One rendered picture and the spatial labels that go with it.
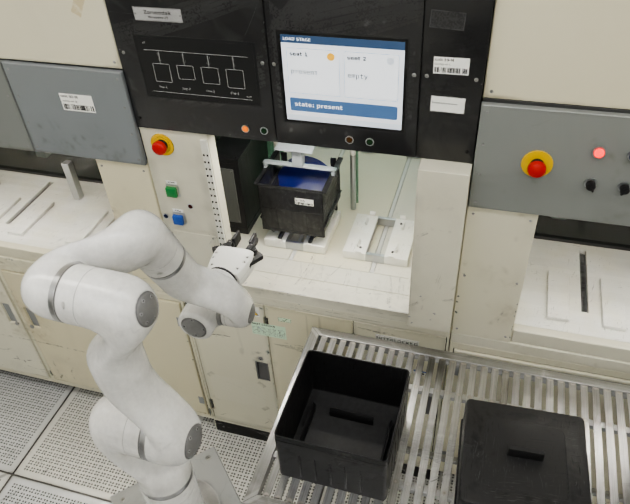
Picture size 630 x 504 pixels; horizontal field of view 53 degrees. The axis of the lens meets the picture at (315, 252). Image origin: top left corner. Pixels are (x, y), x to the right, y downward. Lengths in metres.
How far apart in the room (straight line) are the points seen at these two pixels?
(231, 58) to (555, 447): 1.20
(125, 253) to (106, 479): 1.70
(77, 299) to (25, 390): 2.11
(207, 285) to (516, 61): 0.79
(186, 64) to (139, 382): 0.79
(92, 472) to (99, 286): 1.79
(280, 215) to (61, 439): 1.41
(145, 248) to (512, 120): 0.82
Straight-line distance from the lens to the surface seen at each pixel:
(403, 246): 2.05
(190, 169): 1.78
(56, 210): 2.56
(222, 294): 1.34
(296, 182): 2.11
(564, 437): 1.69
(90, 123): 1.85
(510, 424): 1.68
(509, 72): 1.43
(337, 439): 1.72
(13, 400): 3.12
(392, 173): 2.44
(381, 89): 1.47
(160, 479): 1.44
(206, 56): 1.58
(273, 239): 2.09
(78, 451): 2.83
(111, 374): 1.15
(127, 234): 1.11
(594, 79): 1.44
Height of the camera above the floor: 2.21
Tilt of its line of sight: 40 degrees down
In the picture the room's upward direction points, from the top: 4 degrees counter-clockwise
